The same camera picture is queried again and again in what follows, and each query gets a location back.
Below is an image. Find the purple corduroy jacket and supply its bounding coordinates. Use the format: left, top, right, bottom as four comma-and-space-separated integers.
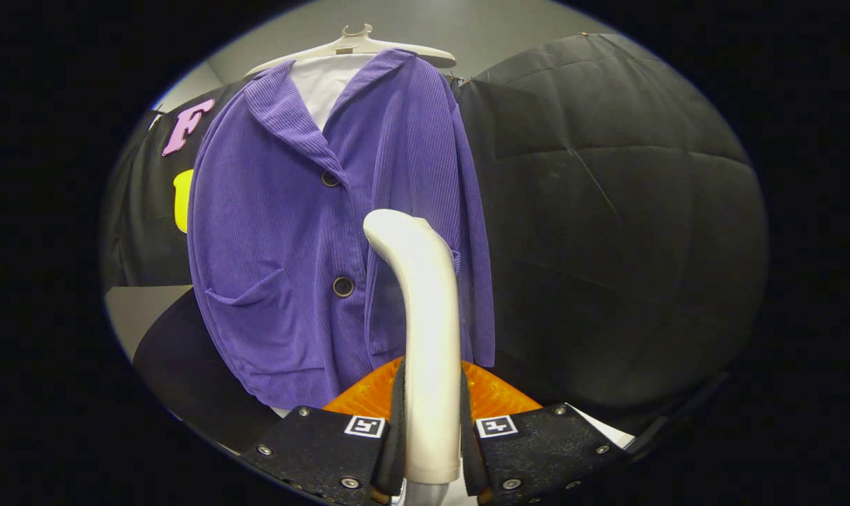
186, 48, 497, 411

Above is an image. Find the grey cabinet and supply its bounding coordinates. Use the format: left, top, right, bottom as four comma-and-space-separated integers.
104, 285, 282, 455

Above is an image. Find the white paper sheet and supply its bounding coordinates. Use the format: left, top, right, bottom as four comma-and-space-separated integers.
571, 403, 637, 450

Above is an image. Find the black backdrop cloth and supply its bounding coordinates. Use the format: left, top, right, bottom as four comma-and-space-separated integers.
102, 33, 770, 431

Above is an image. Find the white plastic hanger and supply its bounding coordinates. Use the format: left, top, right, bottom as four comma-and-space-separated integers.
245, 23, 458, 77

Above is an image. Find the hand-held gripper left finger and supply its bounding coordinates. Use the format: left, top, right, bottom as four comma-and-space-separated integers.
241, 357, 406, 506

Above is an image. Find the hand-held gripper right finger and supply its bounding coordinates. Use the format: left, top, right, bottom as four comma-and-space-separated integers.
457, 358, 633, 506

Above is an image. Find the white garment steamer head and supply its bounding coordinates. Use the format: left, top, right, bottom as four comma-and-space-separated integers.
363, 209, 463, 486

